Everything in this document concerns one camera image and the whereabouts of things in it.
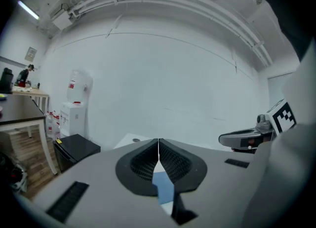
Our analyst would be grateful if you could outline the light wooden table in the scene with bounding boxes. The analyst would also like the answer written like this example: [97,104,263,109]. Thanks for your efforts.
[11,86,50,114]

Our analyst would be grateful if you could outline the black and red bag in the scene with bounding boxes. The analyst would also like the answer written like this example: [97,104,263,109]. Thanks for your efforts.
[0,152,28,194]

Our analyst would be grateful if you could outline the ceiling tube light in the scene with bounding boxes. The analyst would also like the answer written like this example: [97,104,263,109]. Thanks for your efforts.
[17,0,40,21]

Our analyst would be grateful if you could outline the white ceiling junction box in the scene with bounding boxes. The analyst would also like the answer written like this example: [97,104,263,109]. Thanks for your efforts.
[50,11,74,31]

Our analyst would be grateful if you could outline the dark table with white legs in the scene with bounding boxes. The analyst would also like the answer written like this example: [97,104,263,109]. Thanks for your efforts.
[0,93,59,175]

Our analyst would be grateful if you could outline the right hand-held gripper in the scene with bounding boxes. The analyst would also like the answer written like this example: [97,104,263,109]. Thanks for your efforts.
[218,98,297,154]

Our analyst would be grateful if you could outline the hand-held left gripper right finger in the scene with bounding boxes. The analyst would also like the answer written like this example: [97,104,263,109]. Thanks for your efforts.
[158,138,208,226]

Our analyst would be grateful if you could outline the large clear water bottle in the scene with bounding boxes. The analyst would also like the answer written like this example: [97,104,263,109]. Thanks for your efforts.
[66,68,94,105]

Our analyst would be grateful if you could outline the spare water bottles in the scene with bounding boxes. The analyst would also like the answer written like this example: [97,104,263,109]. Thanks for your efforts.
[45,110,61,140]

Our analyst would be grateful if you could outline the white water dispenser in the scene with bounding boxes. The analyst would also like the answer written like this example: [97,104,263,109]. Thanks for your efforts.
[60,101,87,138]

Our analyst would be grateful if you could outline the black low cabinet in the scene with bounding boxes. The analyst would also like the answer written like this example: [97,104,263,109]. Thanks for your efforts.
[52,133,102,174]

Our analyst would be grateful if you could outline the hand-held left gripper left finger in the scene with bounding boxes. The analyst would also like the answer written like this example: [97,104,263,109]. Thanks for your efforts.
[115,138,159,197]

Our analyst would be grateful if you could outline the blue stationery notebook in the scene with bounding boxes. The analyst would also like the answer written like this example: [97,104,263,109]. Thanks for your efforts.
[151,172,175,205]

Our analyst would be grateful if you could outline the wall notice sheet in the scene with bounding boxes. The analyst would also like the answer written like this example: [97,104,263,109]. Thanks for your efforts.
[25,46,38,62]

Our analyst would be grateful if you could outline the white desk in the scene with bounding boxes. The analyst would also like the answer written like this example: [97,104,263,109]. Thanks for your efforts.
[113,133,155,150]

